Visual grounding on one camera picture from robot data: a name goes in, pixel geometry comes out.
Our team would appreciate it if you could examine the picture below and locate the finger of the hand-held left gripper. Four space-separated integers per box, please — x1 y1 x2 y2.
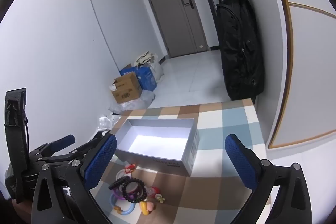
29 134 76 161
52 131 111 165

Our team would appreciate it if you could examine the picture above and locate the white round pin badge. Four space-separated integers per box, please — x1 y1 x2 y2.
117 170 132 182

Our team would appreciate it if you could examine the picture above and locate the white sack with cloth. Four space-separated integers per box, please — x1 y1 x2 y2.
134 51 164 81

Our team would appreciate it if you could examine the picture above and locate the red flower hair clip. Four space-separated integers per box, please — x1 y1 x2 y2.
149 187 166 203

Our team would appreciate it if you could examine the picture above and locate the blue cardboard box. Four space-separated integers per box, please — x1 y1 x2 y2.
119 64 157 92

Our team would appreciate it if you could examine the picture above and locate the silver plastic bag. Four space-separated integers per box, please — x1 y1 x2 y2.
91 114 121 140

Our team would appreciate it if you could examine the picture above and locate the brown cardboard box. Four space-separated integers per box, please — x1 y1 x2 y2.
109 72 143 104

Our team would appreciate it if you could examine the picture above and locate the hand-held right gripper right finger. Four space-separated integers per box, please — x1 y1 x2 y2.
225 134 314 224

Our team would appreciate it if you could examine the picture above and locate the checked tablecloth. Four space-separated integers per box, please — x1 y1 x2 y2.
89 98 271 224

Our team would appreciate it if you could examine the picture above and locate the pink and yellow hair clip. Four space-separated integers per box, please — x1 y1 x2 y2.
139 200 156 215

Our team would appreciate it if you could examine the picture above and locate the black backpack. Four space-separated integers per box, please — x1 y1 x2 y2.
216 0 265 101

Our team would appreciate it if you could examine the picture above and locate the black beaded bracelet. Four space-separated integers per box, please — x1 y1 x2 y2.
123 178 148 204

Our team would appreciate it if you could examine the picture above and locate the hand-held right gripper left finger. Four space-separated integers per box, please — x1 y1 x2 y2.
31 133 117 224

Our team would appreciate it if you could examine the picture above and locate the grey cardboard box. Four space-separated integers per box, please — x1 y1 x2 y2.
115 118 200 176

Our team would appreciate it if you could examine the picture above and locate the light blue plastic bangle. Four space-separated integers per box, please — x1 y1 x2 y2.
110 191 139 215

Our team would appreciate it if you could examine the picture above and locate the purple bowl with white lid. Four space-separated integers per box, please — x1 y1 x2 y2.
112 183 137 200

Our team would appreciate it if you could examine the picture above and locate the white panel with wooden trim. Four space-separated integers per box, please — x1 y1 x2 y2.
262 0 336 149

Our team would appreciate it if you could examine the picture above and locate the grey door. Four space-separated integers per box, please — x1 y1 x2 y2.
139 0 210 59

